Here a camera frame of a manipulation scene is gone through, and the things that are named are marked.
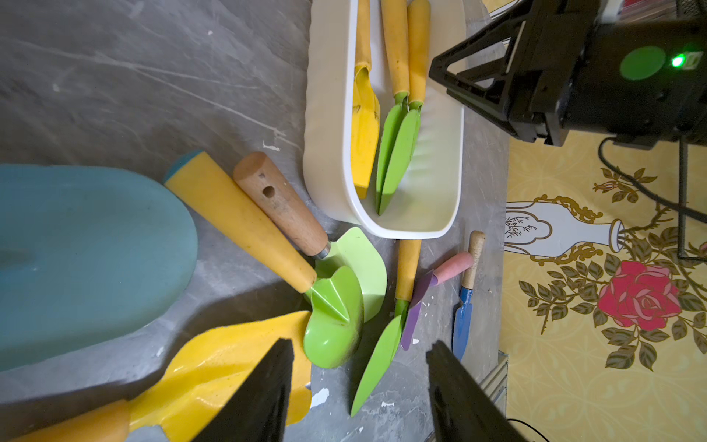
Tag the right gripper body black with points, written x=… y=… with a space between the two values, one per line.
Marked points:
x=641 y=82

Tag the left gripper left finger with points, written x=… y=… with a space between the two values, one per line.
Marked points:
x=257 y=411

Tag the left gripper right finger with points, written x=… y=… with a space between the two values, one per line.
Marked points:
x=460 y=409

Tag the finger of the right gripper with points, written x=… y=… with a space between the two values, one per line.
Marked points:
x=499 y=90

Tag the blue small trowel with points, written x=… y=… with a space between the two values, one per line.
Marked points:
x=464 y=309

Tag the green trowel yellow handle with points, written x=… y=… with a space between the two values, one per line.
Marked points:
x=395 y=26

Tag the purple shovel pink handle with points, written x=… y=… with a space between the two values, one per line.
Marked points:
x=462 y=263

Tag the yellow scoop shovel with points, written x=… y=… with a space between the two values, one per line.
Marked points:
x=197 y=384

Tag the white storage box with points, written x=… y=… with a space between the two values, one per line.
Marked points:
x=426 y=203

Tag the green pointed trowel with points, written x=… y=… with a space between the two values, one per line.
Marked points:
x=389 y=340

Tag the light blue dustpan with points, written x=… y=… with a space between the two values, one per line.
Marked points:
x=88 y=254

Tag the green wide shovel yellow handle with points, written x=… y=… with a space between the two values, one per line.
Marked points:
x=334 y=329

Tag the light green shovel wooden handle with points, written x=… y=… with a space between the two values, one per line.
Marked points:
x=264 y=183

